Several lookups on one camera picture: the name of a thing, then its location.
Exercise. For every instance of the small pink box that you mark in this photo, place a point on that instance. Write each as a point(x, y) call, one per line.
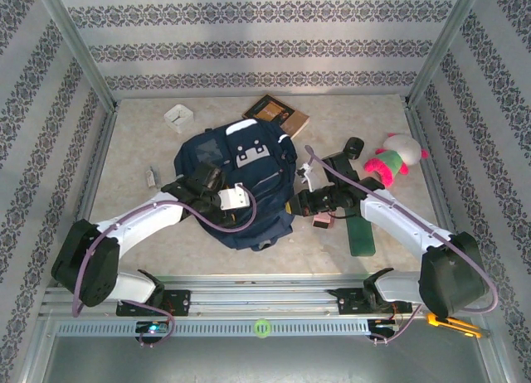
point(321, 222)

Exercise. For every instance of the navy blue backpack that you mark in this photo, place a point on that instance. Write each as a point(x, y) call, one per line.
point(265, 180)

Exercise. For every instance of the green pencil case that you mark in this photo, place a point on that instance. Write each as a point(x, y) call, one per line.
point(361, 238)

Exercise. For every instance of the brown paperback book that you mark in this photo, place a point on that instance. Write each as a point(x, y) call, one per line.
point(286, 117)

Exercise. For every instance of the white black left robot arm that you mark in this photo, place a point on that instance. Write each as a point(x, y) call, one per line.
point(137, 225)

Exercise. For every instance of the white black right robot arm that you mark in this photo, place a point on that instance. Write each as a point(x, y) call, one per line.
point(398, 221)

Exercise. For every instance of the black computer mouse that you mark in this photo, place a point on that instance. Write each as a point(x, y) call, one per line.
point(355, 146)

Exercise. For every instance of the small white square clock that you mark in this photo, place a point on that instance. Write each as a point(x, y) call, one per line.
point(178, 117)

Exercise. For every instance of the white pink green plush toy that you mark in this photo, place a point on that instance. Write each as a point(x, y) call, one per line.
point(398, 151)

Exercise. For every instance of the small circuit board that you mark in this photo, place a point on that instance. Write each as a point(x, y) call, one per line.
point(153, 328)
point(383, 326)

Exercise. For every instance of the yellow utility knife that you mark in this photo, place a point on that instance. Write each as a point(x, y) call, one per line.
point(439, 320)

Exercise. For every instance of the aluminium table side rail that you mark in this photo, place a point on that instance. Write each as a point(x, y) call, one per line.
point(97, 163)
point(427, 167)

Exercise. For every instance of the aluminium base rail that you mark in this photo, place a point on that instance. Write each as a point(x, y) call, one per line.
point(257, 296)

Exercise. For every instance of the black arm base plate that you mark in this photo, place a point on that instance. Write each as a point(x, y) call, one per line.
point(352, 300)
point(178, 302)

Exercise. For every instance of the aluminium frame post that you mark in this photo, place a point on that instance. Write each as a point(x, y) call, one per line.
point(441, 47)
point(80, 47)

